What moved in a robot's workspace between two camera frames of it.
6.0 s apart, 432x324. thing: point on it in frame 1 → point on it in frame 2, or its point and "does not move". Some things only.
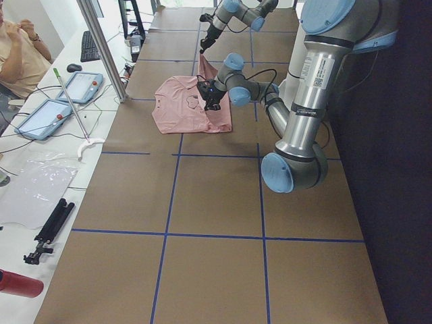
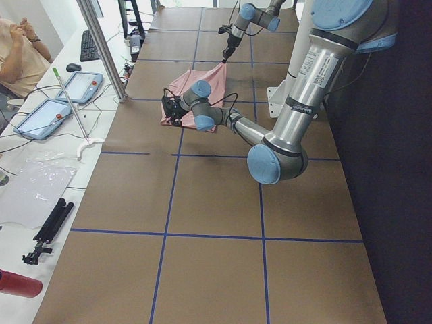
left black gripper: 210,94 → 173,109
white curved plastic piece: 88,143 does not move
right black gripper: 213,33 → 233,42
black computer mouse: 72,67 does not move
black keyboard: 88,50 does not move
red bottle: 20,285 does not move
